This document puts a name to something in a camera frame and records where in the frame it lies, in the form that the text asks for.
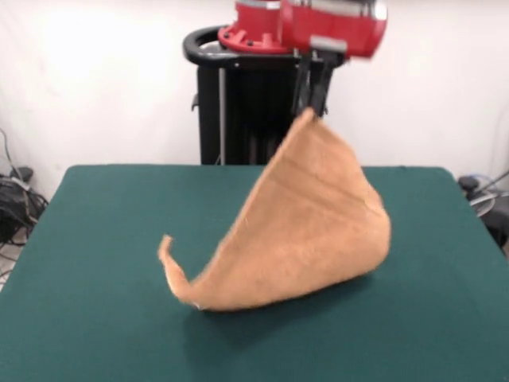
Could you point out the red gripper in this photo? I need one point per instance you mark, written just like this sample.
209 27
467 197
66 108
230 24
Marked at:
338 28

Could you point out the tan terry towel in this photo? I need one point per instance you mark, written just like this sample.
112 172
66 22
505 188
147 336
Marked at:
302 238

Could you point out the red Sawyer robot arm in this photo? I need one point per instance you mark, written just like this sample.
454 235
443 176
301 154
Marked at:
258 28

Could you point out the grey stand base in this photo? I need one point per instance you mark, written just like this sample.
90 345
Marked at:
484 203

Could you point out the dark green table cloth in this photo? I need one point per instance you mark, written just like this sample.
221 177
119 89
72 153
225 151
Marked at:
119 238

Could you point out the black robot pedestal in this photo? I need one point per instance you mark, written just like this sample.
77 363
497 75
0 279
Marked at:
238 119

